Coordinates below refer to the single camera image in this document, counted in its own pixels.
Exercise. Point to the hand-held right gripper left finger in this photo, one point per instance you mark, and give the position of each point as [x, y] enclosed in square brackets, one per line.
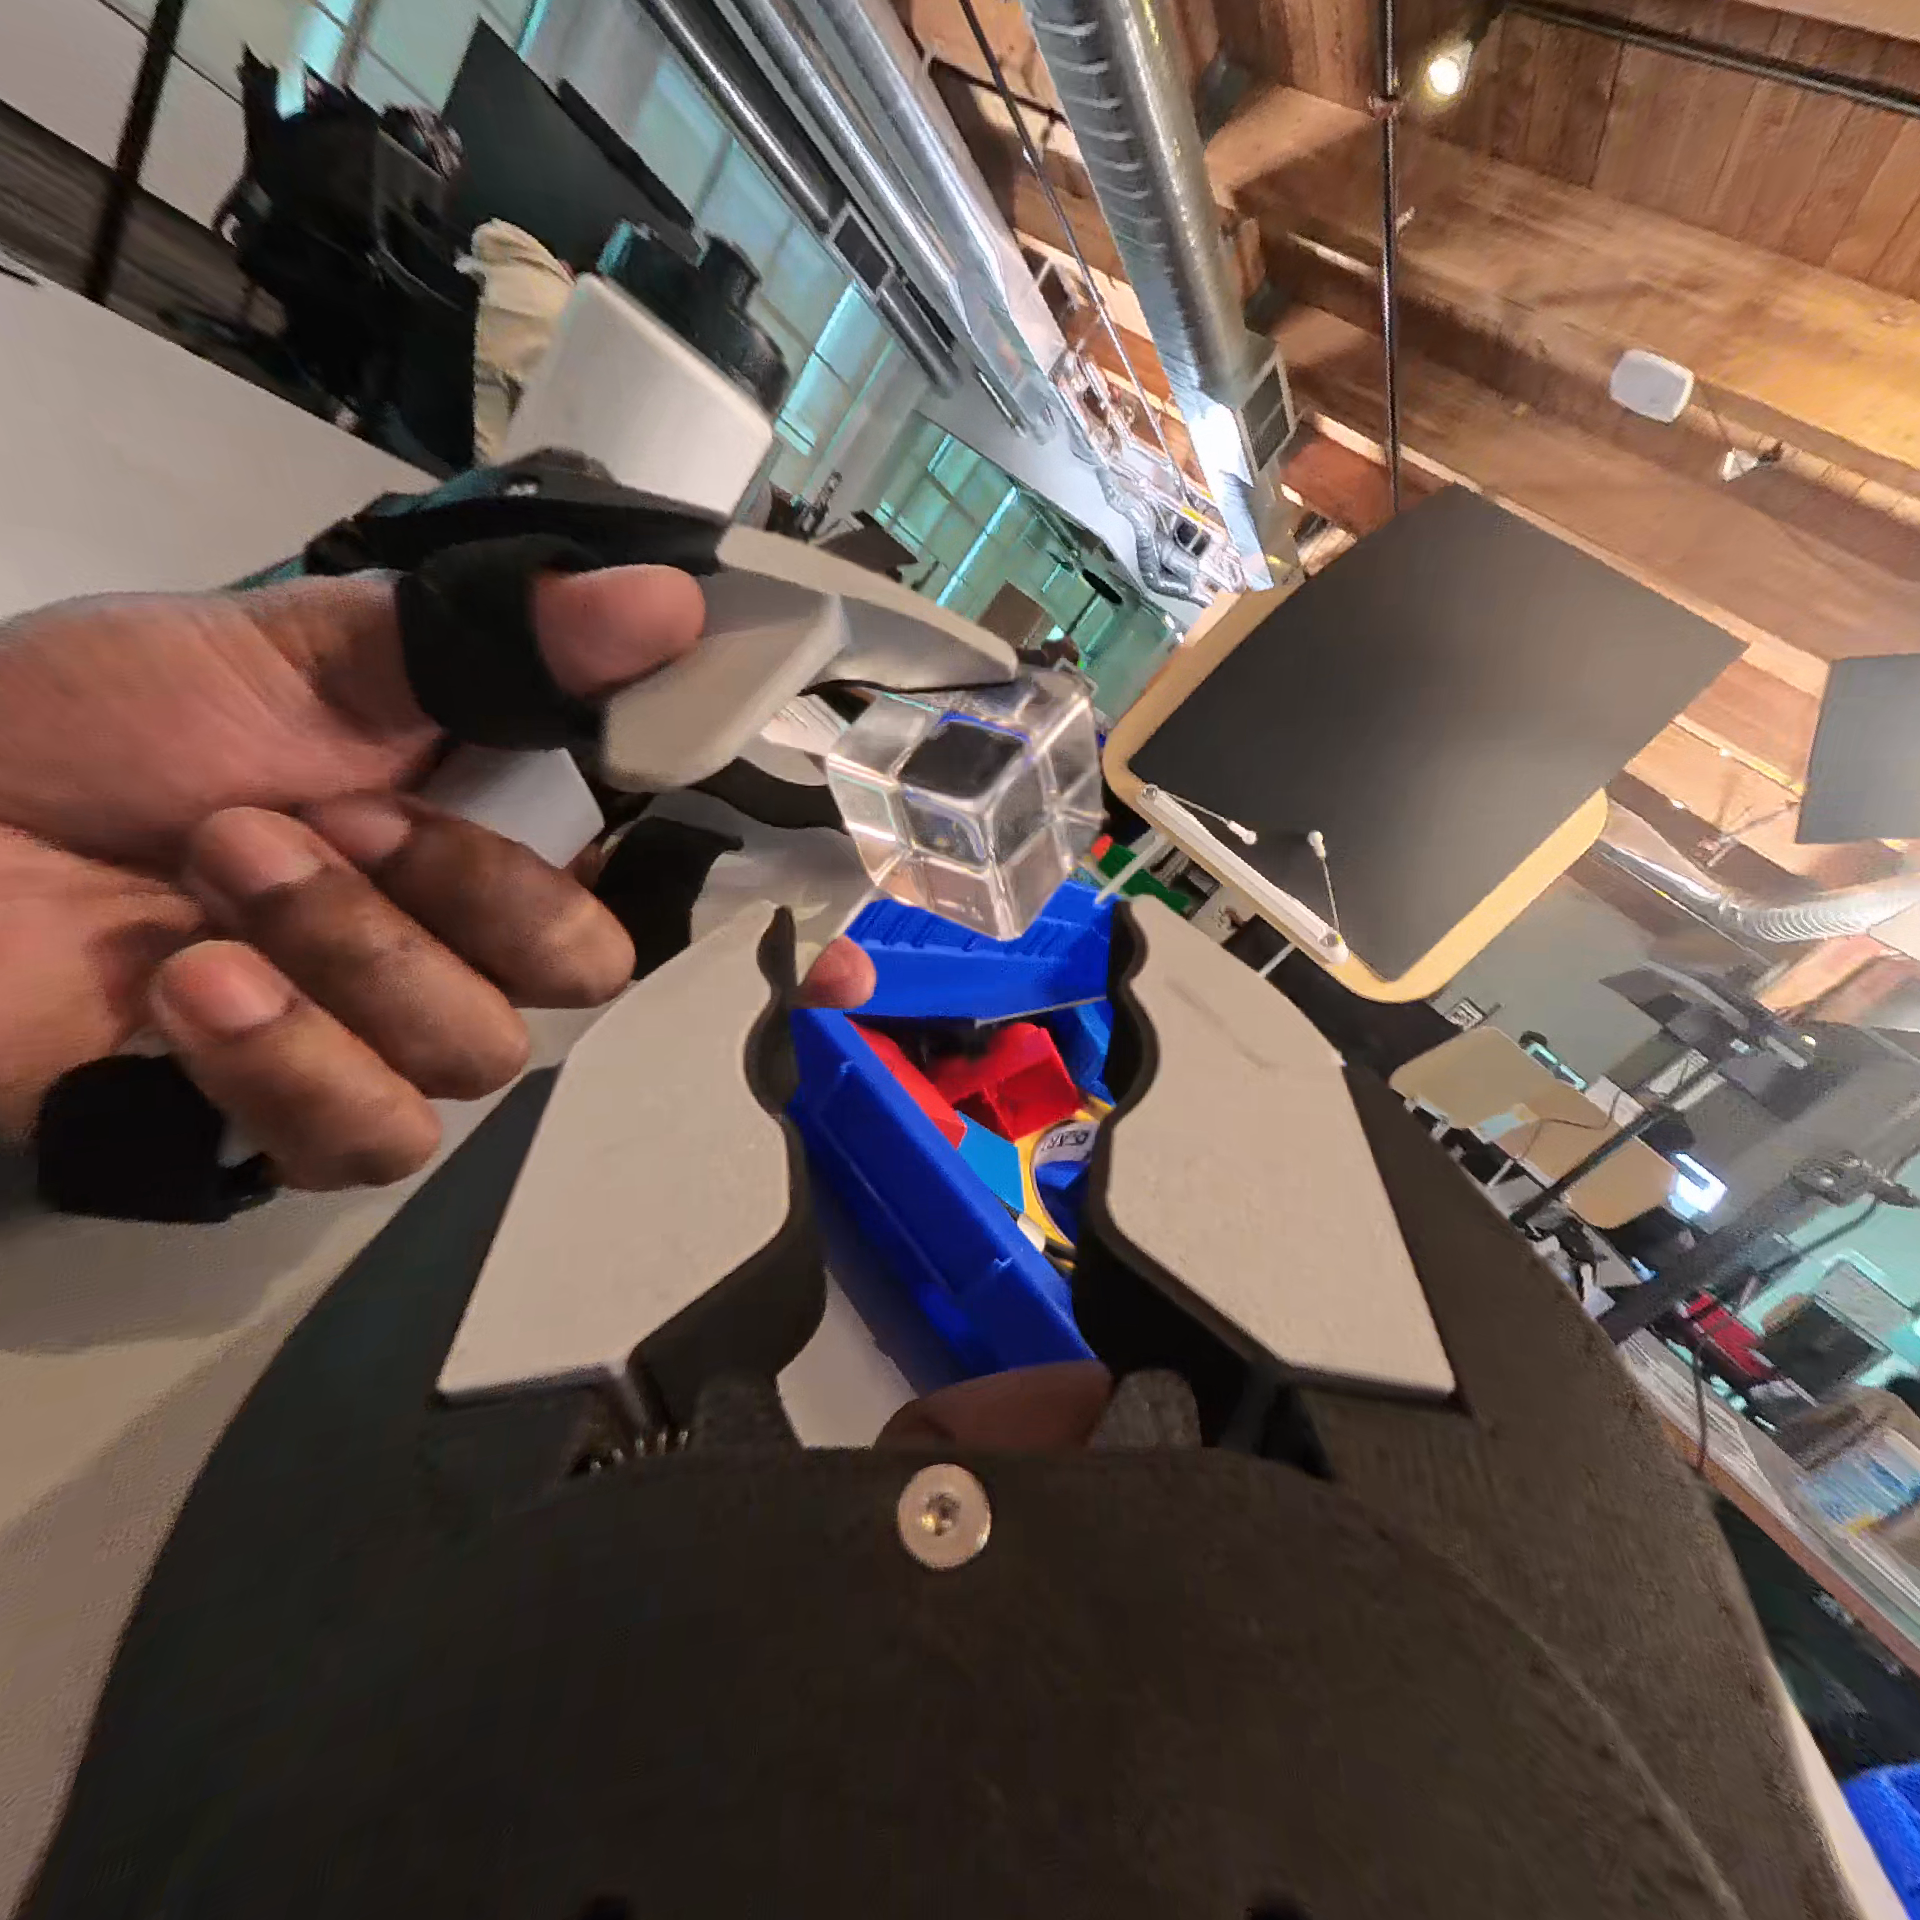
[631, 1197]

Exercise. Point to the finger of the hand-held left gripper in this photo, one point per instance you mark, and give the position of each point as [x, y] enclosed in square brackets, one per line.
[886, 632]
[703, 706]

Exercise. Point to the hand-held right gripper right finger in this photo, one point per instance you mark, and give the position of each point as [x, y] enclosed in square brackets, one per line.
[1260, 1182]

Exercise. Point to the clear acrylic cube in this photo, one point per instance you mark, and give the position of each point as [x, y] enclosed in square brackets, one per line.
[960, 780]

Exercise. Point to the person's right hand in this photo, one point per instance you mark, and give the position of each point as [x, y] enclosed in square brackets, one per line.
[990, 1411]

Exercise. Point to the person's left hand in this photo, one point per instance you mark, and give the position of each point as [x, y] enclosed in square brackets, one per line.
[227, 721]

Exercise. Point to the beige jacket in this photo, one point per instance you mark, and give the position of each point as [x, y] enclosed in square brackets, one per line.
[518, 328]

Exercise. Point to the yellow tape roll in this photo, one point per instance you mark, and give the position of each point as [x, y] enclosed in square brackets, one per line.
[1036, 1190]

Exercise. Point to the red block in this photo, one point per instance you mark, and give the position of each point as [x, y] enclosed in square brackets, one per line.
[1023, 1088]

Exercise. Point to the flat blue block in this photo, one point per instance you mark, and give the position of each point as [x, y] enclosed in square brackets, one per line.
[983, 1164]

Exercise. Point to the blue plastic bin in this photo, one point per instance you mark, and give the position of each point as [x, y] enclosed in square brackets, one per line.
[918, 1197]

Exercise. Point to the clear hanging fixture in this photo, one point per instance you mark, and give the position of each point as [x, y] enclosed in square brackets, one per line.
[1142, 479]

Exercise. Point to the black monitor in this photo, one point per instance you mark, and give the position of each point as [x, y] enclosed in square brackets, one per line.
[554, 153]

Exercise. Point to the silver ceiling pipes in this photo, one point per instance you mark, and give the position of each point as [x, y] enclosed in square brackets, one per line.
[840, 153]

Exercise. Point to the black equipment stand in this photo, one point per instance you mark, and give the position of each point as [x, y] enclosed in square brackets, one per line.
[1695, 1004]

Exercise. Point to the black board with wooden rim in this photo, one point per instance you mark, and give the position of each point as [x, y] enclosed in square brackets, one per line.
[1426, 721]

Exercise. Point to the black ceiling conduit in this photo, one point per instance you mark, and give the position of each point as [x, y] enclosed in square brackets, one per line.
[1388, 299]

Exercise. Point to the black panel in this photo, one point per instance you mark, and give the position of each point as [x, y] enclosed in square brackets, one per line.
[1867, 749]

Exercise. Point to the lit ceiling spotlight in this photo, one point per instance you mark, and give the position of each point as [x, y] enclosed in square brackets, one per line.
[1445, 68]

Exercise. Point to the white ceiling access point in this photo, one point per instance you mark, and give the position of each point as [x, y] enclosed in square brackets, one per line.
[1652, 382]

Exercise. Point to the small ceiling spotlight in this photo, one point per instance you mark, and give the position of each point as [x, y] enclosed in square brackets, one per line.
[1748, 456]

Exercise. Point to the blue cloth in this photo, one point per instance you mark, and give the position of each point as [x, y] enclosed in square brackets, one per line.
[1889, 1850]

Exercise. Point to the silver ventilation duct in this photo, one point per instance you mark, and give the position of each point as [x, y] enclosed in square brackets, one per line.
[1158, 196]

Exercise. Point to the silver flexible duct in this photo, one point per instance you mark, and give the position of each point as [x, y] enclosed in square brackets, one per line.
[1800, 910]

